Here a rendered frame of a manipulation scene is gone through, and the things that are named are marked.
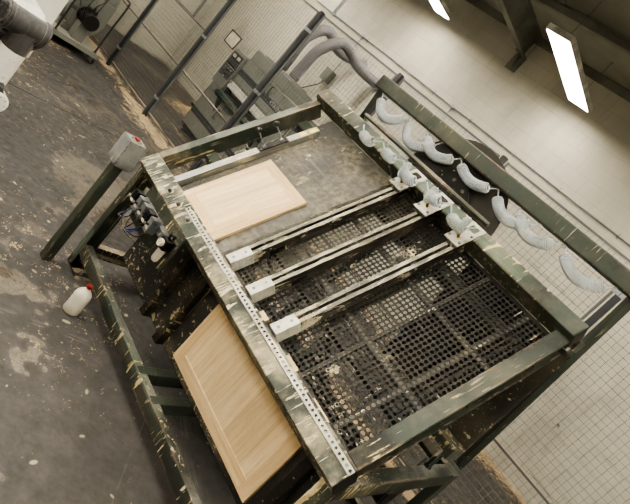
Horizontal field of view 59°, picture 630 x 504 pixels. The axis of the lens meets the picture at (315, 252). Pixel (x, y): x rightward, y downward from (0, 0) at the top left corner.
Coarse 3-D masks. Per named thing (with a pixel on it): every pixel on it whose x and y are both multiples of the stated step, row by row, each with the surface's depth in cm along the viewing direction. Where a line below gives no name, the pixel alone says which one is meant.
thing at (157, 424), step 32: (128, 192) 341; (96, 224) 343; (96, 256) 342; (128, 256) 355; (96, 288) 324; (160, 288) 320; (192, 288) 314; (160, 320) 321; (192, 320) 306; (128, 352) 292; (160, 416) 270; (160, 448) 260; (288, 480) 238; (320, 480) 210; (384, 480) 244; (416, 480) 269; (448, 480) 309
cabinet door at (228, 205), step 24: (264, 168) 328; (192, 192) 315; (216, 192) 315; (240, 192) 315; (264, 192) 314; (288, 192) 314; (216, 216) 302; (240, 216) 302; (264, 216) 301; (216, 240) 291
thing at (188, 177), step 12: (300, 132) 348; (312, 132) 348; (288, 144) 343; (240, 156) 332; (252, 156) 334; (204, 168) 325; (216, 168) 326; (228, 168) 331; (180, 180) 318; (192, 180) 323
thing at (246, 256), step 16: (384, 192) 305; (400, 192) 306; (352, 208) 300; (368, 208) 301; (304, 224) 289; (320, 224) 289; (336, 224) 295; (272, 240) 283; (288, 240) 284; (304, 240) 290; (240, 256) 275; (256, 256) 279
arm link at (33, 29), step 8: (24, 8) 184; (16, 16) 180; (24, 16) 182; (32, 16) 185; (16, 24) 181; (24, 24) 183; (32, 24) 184; (40, 24) 187; (8, 32) 185; (16, 32) 184; (24, 32) 184; (32, 32) 185; (40, 32) 187; (8, 40) 185; (16, 40) 185; (24, 40) 186; (32, 40) 187; (40, 40) 189; (8, 48) 186; (16, 48) 186; (24, 48) 188; (32, 48) 191; (24, 56) 190
